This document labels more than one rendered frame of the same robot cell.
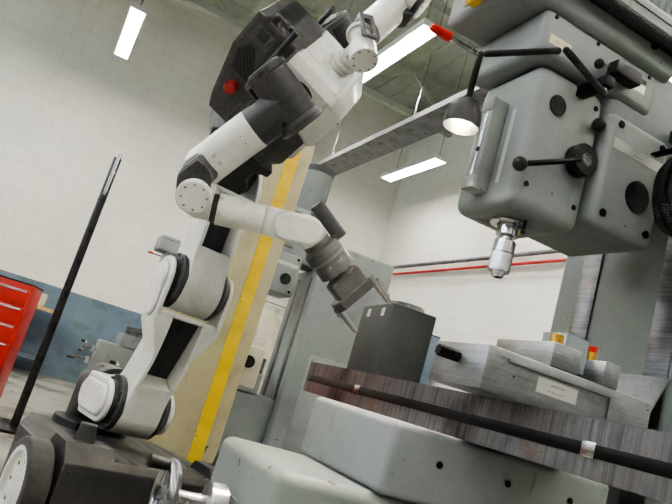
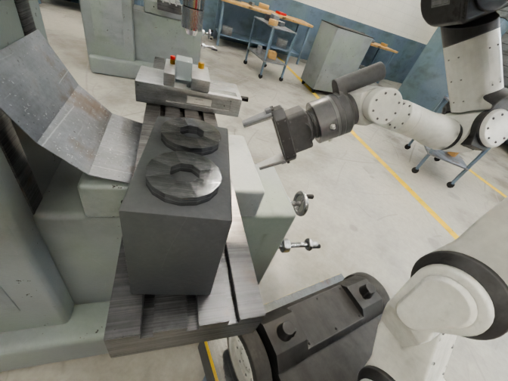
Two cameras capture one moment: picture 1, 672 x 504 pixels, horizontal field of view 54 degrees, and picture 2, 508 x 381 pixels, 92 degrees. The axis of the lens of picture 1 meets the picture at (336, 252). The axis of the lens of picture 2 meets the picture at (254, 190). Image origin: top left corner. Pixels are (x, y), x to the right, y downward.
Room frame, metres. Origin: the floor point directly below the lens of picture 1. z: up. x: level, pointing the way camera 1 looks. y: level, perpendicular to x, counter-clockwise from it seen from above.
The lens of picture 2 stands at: (2.00, -0.12, 1.32)
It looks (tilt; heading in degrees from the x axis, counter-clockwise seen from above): 39 degrees down; 177
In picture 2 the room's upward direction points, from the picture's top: 19 degrees clockwise
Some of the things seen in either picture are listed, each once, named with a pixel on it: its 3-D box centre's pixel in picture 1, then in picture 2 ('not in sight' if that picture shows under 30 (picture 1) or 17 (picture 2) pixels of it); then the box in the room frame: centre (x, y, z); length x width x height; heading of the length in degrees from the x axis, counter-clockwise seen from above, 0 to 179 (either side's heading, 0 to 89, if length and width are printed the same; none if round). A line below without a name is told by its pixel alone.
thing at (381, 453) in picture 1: (449, 467); (180, 168); (1.35, -0.34, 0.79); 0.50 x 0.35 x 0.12; 113
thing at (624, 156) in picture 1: (590, 189); not in sight; (1.42, -0.52, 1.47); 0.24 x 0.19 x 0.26; 23
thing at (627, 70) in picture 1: (614, 72); not in sight; (1.25, -0.45, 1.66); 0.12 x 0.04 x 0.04; 113
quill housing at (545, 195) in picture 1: (528, 156); not in sight; (1.35, -0.35, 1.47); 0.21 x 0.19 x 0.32; 23
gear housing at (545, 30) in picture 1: (561, 80); not in sight; (1.36, -0.38, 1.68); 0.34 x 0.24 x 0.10; 113
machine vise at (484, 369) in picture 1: (542, 379); (191, 86); (1.12, -0.40, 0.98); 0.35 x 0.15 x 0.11; 111
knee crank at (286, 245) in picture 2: not in sight; (300, 244); (1.27, 0.20, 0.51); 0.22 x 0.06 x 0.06; 113
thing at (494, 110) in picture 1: (485, 146); not in sight; (1.31, -0.24, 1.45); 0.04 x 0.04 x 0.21; 23
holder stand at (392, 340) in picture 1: (389, 343); (184, 201); (1.72, -0.20, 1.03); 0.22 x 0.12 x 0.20; 15
